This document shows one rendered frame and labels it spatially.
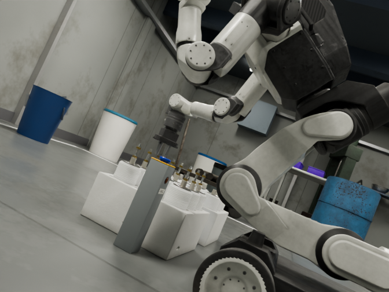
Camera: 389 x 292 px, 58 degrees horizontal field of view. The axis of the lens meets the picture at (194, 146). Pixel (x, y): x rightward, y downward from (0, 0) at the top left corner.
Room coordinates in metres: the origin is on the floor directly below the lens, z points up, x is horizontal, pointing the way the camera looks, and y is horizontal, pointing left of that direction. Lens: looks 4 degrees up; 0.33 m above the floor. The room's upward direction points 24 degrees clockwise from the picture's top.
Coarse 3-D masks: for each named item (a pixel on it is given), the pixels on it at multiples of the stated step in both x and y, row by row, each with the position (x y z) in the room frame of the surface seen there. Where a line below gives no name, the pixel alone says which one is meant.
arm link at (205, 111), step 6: (198, 108) 1.55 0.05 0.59; (204, 108) 1.53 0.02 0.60; (210, 108) 1.52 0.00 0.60; (198, 114) 1.56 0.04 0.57; (204, 114) 1.53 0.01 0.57; (210, 114) 1.51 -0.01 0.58; (210, 120) 1.53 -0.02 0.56; (216, 120) 1.50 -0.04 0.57; (222, 120) 1.48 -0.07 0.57; (228, 120) 1.50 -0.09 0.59; (234, 120) 1.51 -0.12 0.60
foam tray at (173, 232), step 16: (112, 176) 1.43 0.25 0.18; (96, 192) 1.37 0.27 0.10; (112, 192) 1.35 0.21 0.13; (128, 192) 1.33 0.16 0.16; (96, 208) 1.36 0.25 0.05; (112, 208) 1.34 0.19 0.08; (128, 208) 1.32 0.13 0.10; (160, 208) 1.29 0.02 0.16; (176, 208) 1.28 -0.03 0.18; (112, 224) 1.33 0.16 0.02; (160, 224) 1.28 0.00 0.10; (176, 224) 1.26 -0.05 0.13; (192, 224) 1.40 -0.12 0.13; (144, 240) 1.29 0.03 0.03; (160, 240) 1.27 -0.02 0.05; (176, 240) 1.27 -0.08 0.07; (192, 240) 1.51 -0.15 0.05; (160, 256) 1.26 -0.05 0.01; (176, 256) 1.36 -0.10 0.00
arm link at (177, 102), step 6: (174, 96) 1.61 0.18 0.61; (180, 96) 1.59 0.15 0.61; (174, 102) 1.60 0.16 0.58; (180, 102) 1.59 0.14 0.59; (186, 102) 1.63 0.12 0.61; (168, 108) 1.67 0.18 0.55; (174, 108) 1.63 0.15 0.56; (180, 108) 1.61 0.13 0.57; (186, 108) 1.64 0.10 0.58; (168, 114) 1.63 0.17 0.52; (174, 114) 1.61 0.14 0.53; (180, 114) 1.62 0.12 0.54; (186, 114) 1.65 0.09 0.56; (180, 120) 1.62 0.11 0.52
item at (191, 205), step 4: (192, 192) 1.42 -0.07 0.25; (192, 196) 1.42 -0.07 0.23; (196, 196) 1.43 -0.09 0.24; (192, 200) 1.43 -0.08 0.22; (196, 200) 1.44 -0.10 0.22; (188, 204) 1.42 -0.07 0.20; (192, 204) 1.43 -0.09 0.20; (196, 204) 1.45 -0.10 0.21; (188, 208) 1.42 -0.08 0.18; (192, 208) 1.43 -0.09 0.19
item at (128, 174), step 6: (120, 162) 1.40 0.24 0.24; (120, 168) 1.39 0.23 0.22; (126, 168) 1.38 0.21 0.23; (132, 168) 1.38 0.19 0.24; (138, 168) 1.41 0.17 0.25; (114, 174) 1.40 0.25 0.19; (120, 174) 1.38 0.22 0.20; (126, 174) 1.38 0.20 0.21; (132, 174) 1.39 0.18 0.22; (138, 174) 1.41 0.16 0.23; (120, 180) 1.38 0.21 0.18; (126, 180) 1.38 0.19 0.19; (132, 180) 1.39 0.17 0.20
